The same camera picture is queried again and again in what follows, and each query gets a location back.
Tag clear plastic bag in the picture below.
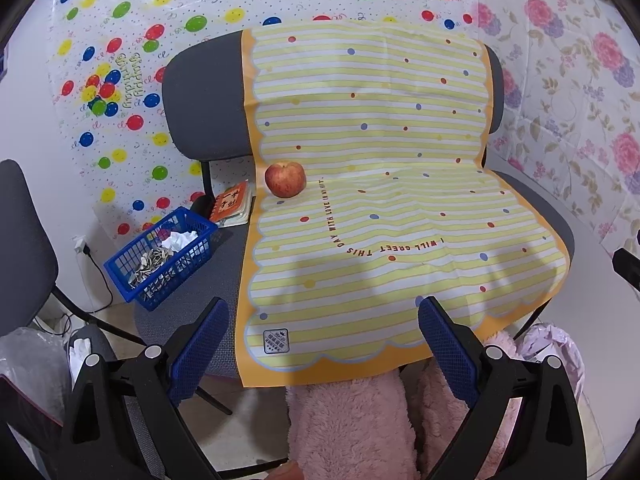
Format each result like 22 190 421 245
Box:
0 327 77 413

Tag white crumpled tissue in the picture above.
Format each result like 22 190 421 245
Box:
158 230 199 252

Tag floral print plastic sheet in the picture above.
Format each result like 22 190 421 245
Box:
470 0 640 257

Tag white glove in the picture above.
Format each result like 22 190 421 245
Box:
67 336 96 379

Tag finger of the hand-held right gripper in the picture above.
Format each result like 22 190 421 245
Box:
613 247 640 292

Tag red apple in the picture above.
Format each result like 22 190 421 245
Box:
264 160 307 199

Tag pink fluffy trousers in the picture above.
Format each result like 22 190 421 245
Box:
285 374 417 480

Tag yellow striped dotted plastic sheet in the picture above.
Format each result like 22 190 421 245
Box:
232 21 571 389

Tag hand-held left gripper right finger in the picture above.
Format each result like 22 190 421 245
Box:
418 296 587 480

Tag white plug with black cable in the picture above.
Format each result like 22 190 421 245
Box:
73 236 127 307

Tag grey office chair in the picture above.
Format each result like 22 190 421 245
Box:
132 27 576 403
0 159 147 347

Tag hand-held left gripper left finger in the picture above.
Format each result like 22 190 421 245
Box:
55 296 231 480

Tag blue plastic mesh basket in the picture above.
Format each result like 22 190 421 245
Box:
103 207 220 311

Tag person's left hand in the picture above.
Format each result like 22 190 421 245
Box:
270 461 307 480

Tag bin with pink liner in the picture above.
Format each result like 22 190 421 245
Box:
515 323 587 413

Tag pile of sunflower seed shells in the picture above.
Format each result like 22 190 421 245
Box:
128 244 202 292

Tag orange book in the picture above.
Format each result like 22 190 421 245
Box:
208 181 255 227

